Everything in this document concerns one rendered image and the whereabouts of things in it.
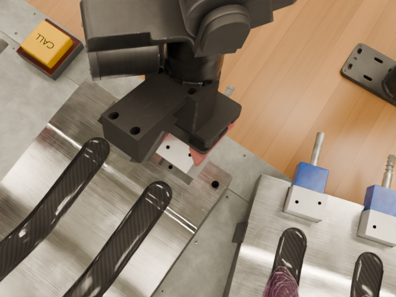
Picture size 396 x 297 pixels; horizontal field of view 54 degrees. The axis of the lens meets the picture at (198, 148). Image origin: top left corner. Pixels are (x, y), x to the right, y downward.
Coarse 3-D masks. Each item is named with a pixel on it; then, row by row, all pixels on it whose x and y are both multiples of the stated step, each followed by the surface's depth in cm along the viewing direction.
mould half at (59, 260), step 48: (96, 96) 57; (48, 144) 55; (0, 192) 53; (96, 192) 53; (192, 192) 53; (0, 240) 50; (48, 240) 52; (96, 240) 52; (144, 240) 52; (0, 288) 47; (48, 288) 48; (144, 288) 50
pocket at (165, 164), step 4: (160, 160) 54; (164, 160) 57; (160, 164) 56; (164, 164) 57; (168, 164) 57; (172, 164) 57; (164, 168) 57; (168, 168) 57; (172, 168) 57; (176, 168) 57; (172, 172) 56; (176, 172) 56; (180, 172) 56; (176, 176) 56; (180, 176) 56; (184, 176) 56; (188, 176) 56; (184, 180) 56; (188, 180) 56; (192, 180) 56; (188, 184) 56
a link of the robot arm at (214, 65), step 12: (168, 48) 35; (180, 48) 34; (168, 60) 36; (180, 60) 35; (192, 60) 34; (204, 60) 34; (216, 60) 35; (180, 72) 36; (192, 72) 35; (204, 72) 36; (216, 72) 37
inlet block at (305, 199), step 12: (312, 156) 57; (300, 168) 56; (312, 168) 56; (300, 180) 55; (312, 180) 55; (324, 180) 55; (288, 192) 56; (300, 192) 54; (312, 192) 54; (288, 204) 53; (300, 204) 53; (312, 204) 53; (324, 204) 53; (300, 216) 55; (312, 216) 53
